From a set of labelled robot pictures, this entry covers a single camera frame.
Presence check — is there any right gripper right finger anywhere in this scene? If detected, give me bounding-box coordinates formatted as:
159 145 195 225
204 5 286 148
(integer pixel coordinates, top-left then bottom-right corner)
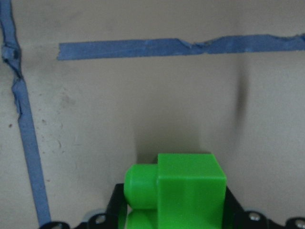
222 188 305 229

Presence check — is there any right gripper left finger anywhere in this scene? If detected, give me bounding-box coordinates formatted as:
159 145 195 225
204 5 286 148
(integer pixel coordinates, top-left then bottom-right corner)
38 183 129 229

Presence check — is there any green toy block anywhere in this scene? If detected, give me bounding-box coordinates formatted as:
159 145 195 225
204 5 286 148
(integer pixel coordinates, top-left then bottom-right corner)
123 154 227 229

